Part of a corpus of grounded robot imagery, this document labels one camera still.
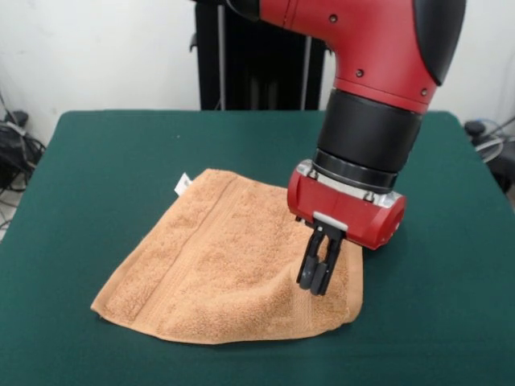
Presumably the black cable bundle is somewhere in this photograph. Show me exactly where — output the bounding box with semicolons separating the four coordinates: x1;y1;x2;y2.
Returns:
0;120;47;194

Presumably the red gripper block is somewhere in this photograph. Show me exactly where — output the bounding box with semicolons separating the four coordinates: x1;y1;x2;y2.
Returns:
286;170;408;298

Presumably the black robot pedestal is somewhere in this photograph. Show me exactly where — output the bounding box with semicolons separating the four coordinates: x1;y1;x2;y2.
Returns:
187;0;336;112

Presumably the tan terry towel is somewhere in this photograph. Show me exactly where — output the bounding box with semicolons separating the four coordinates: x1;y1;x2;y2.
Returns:
89;168;365;347

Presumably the dark green table cloth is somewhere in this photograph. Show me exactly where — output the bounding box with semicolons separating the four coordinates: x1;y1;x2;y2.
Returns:
0;110;515;386

